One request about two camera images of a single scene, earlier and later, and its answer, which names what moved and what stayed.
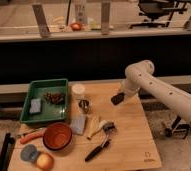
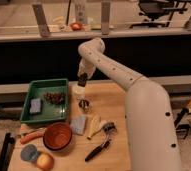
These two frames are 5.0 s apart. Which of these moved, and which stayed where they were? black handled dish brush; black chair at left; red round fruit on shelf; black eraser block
Moved: black eraser block
Stayed: black chair at left; black handled dish brush; red round fruit on shelf
